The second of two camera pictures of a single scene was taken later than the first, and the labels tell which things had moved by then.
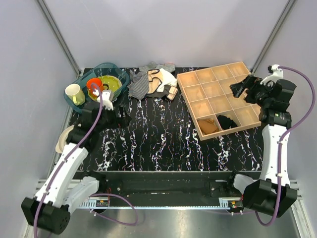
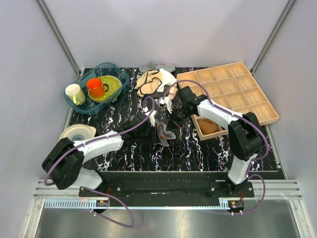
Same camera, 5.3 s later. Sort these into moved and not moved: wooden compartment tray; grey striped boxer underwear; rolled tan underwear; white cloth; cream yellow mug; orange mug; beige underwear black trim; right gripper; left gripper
Moved: right gripper; left gripper; grey striped boxer underwear
Not moved: rolled tan underwear; white cloth; beige underwear black trim; wooden compartment tray; cream yellow mug; orange mug
